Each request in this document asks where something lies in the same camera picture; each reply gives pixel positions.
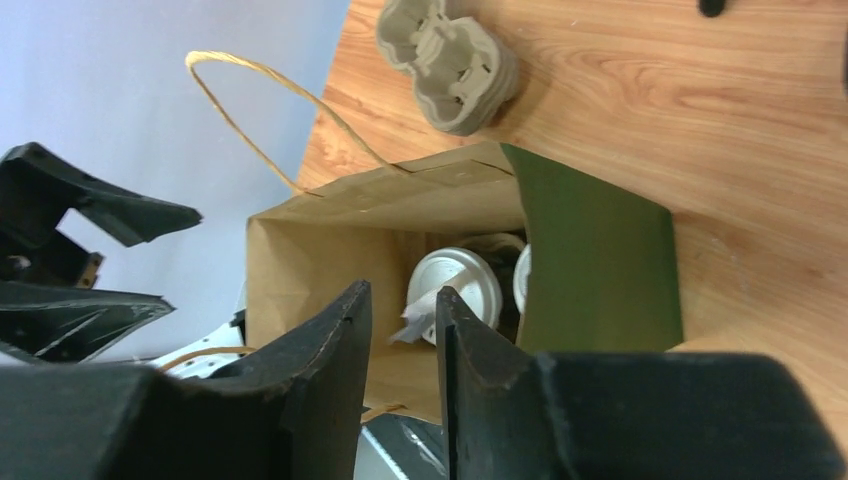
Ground grey camera tripod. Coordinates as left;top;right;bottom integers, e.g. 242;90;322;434
697;0;727;18

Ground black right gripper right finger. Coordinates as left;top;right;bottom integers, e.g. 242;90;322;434
436;287;847;479

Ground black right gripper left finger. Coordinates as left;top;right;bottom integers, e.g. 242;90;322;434
1;280;372;479

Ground single pulp cup carrier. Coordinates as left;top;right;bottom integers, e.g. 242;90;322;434
456;232;527;265

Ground white single cup lid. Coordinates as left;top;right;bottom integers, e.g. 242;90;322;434
405;247;504;329

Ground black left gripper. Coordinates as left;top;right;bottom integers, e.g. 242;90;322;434
1;142;202;363

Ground green paper bag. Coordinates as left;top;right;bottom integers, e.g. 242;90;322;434
158;50;685;427

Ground grey pulp cup carrier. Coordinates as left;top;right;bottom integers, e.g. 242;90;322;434
376;0;520;137

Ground single white straw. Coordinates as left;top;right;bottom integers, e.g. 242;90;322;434
388;284;450;345

